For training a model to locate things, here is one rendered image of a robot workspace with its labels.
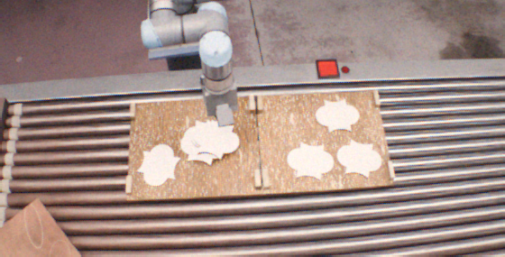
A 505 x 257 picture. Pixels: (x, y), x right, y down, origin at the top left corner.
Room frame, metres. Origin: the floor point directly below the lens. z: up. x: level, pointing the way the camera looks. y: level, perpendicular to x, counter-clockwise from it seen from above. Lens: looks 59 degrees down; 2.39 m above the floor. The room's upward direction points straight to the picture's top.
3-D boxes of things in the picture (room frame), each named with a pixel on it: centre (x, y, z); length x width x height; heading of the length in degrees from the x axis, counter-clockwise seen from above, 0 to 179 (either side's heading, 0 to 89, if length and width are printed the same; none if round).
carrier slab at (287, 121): (0.81, -0.23, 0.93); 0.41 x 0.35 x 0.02; 93
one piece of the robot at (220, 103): (0.77, 0.08, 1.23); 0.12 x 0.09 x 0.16; 14
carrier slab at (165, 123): (0.79, 0.18, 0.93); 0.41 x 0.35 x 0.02; 94
